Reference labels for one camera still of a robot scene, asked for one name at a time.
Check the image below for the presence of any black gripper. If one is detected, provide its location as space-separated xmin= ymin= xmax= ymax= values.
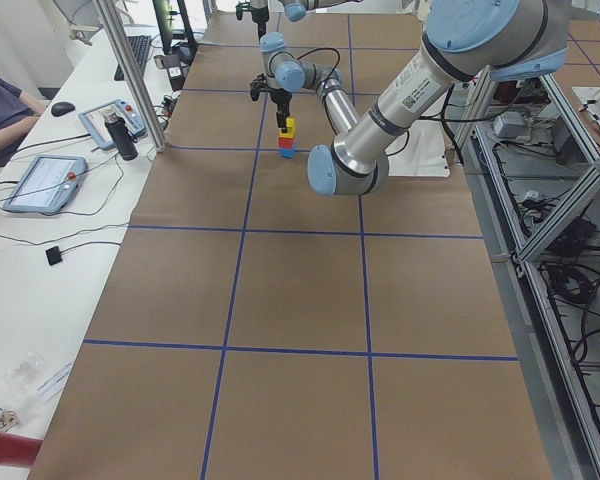
xmin=249 ymin=73 xmax=292 ymax=133
xmin=235 ymin=0 xmax=270 ymax=24

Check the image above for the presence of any blue wooden block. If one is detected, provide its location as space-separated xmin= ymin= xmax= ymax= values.
xmin=278 ymin=148 xmax=296 ymax=159

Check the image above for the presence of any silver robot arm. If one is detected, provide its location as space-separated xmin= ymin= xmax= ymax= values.
xmin=260 ymin=1 xmax=572 ymax=195
xmin=235 ymin=0 xmax=359 ymax=25

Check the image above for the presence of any aluminium frame post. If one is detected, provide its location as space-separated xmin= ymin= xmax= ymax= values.
xmin=93 ymin=0 xmax=166 ymax=153

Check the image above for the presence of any red cylinder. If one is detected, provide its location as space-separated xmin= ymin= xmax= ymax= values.
xmin=0 ymin=431 xmax=42 ymax=468

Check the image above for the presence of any near teach pendant tablet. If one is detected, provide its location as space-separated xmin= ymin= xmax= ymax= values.
xmin=2 ymin=155 xmax=88 ymax=215

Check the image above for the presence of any yellow wooden block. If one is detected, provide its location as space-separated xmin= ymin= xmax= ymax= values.
xmin=278 ymin=117 xmax=296 ymax=139

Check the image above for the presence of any black water bottle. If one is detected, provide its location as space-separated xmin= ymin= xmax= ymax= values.
xmin=103 ymin=107 xmax=138 ymax=161

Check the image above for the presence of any black computer mouse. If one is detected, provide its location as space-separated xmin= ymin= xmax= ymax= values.
xmin=50 ymin=101 xmax=76 ymax=118

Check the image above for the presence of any black keyboard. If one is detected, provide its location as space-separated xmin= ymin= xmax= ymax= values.
xmin=127 ymin=35 xmax=151 ymax=78

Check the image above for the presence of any red wooden block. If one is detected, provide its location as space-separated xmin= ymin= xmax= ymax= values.
xmin=278 ymin=136 xmax=295 ymax=150

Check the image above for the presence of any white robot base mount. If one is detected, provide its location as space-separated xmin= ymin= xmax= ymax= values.
xmin=386 ymin=120 xmax=449 ymax=178

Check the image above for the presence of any far teach pendant tablet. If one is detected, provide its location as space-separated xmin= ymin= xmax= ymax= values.
xmin=78 ymin=99 xmax=146 ymax=151

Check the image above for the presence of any teach pendant tablet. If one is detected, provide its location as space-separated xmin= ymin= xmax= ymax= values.
xmin=2 ymin=155 xmax=88 ymax=215
xmin=78 ymin=99 xmax=146 ymax=151

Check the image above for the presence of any black computer monitor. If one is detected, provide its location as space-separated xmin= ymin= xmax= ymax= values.
xmin=152 ymin=0 xmax=198 ymax=64

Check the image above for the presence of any seated person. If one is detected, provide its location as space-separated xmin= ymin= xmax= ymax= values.
xmin=0 ymin=78 xmax=46 ymax=168

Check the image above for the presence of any small black square pad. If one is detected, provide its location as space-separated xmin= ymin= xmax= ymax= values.
xmin=45 ymin=246 xmax=63 ymax=266

